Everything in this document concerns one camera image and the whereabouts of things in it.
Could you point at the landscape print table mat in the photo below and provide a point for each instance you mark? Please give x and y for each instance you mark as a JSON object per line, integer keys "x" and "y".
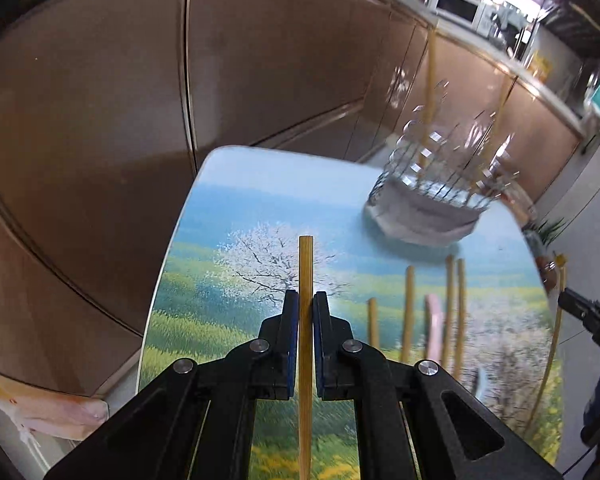
{"x": 235, "y": 253}

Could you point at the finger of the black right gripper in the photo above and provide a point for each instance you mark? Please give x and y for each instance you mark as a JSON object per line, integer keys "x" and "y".
{"x": 586, "y": 311}

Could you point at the paper scrap on floor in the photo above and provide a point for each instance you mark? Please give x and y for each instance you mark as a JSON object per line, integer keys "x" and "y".
{"x": 56, "y": 414}

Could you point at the pink ceramic spoon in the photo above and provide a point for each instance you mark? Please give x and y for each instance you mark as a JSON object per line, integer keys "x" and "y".
{"x": 435, "y": 327}

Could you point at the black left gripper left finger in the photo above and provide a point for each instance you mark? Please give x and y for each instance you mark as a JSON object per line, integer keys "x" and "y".
{"x": 194, "y": 421}

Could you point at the white microwave oven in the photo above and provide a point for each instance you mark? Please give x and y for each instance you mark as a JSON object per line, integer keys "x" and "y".
{"x": 475, "y": 15}

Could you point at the long bamboo chopstick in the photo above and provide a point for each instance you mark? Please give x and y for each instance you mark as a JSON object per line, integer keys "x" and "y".
{"x": 409, "y": 314}

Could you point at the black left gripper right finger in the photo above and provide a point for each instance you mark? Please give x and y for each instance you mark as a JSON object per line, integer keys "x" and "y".
{"x": 414, "y": 421}

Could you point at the green potted plant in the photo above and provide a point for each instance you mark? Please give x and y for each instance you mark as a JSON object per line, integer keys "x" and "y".
{"x": 547, "y": 231}

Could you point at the bamboo chopstick pair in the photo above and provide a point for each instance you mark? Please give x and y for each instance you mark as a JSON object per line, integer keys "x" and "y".
{"x": 461, "y": 320}

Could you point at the grey wrap on holder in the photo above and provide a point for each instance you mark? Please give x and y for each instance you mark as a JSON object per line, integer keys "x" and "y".
{"x": 404, "y": 214}

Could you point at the light blue ceramic spoon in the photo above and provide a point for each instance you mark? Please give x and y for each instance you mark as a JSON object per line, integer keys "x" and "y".
{"x": 480, "y": 386}

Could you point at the wire utensil holder basket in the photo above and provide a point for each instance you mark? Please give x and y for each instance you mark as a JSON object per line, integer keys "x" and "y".
{"x": 445, "y": 169}

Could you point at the short-looking bamboo chopstick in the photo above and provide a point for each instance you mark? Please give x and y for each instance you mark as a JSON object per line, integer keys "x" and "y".
{"x": 373, "y": 325}

